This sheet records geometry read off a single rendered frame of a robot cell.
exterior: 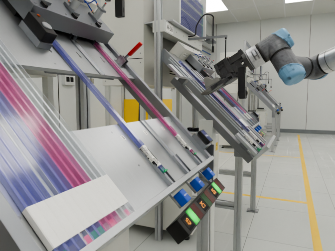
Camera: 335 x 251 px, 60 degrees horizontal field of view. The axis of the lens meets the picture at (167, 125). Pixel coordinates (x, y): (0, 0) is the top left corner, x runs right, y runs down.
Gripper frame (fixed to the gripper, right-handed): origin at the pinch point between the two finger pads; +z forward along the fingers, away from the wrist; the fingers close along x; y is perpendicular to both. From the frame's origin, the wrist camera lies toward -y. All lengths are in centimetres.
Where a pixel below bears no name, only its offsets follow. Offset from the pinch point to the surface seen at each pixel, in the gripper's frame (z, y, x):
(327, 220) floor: -1, -109, -132
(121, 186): 5, -17, 66
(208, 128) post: 8.4, -11.6, -7.9
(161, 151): 6.5, -13.6, 43.6
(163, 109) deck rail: 9.8, -0.2, 21.5
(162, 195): 2, -22, 61
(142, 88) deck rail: 12.8, 9.8, 21.6
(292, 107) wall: -6, -32, -720
